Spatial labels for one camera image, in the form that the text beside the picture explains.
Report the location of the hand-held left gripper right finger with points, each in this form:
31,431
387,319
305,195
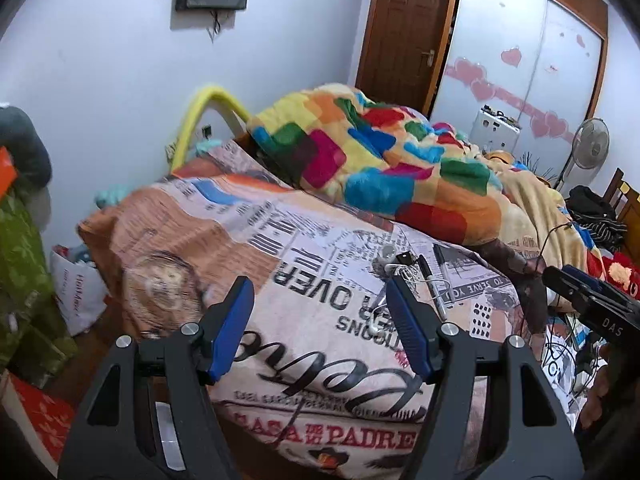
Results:
407,330

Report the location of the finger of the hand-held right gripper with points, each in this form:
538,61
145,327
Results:
582,276
567,292

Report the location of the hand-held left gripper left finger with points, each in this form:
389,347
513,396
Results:
232,330

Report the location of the black marker pen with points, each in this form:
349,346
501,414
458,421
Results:
431,285

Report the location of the white tape roll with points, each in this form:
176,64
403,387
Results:
384,266

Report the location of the black rectangular lighter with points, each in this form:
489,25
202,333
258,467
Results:
405,258

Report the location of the person's right forearm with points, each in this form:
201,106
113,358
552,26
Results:
615,425

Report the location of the red plush toy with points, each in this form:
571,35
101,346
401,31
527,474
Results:
622,272

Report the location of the newspaper print blanket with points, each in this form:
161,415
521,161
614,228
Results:
280,320

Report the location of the white printed paper clutter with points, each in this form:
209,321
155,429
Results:
562,360

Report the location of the black clothes pile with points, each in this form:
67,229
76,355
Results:
592,210

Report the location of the wooden chair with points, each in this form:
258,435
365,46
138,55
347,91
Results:
627,195

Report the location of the standing electric fan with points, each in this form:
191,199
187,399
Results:
591,142

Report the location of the colourful patchwork fleece blanket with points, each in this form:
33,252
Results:
400,170

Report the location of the white plastic shopping bag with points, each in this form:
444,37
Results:
75,295

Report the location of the white box appliance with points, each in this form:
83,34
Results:
495,130

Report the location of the red patterned box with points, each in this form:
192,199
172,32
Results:
42,412

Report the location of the green patterned cloth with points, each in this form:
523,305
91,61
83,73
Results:
25,280

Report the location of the wardrobe with heart stickers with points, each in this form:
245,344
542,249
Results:
520,35

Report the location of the grey cloth bundle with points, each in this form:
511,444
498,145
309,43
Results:
22,145

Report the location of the brown wooden door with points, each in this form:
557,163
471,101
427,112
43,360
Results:
402,30

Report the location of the yellow padded bed rail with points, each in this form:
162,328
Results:
192,115

